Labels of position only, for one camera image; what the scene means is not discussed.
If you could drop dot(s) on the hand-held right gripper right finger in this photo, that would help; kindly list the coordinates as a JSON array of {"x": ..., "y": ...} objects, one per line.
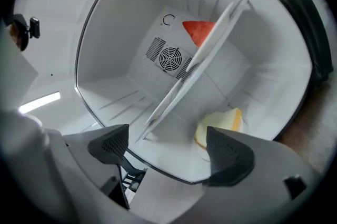
[{"x": 263, "y": 191}]

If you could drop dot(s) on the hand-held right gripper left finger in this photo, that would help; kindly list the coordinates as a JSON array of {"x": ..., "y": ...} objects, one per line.
[{"x": 79, "y": 165}]

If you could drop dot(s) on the yellow cake slice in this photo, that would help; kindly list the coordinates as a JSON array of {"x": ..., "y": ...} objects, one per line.
[{"x": 223, "y": 117}]

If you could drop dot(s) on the red watermelon slice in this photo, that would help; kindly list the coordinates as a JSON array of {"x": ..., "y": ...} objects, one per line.
[{"x": 198, "y": 32}]

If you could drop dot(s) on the black office chair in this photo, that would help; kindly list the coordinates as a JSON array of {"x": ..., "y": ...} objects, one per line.
[{"x": 131, "y": 175}]

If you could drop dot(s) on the white perforated basket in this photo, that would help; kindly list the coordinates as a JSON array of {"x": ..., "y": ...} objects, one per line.
[{"x": 129, "y": 193}]

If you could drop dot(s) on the long ceiling light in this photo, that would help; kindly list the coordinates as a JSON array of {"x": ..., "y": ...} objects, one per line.
[{"x": 39, "y": 102}]

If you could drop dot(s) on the black head-worn camera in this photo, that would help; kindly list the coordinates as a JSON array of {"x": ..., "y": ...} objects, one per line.
[{"x": 34, "y": 27}]

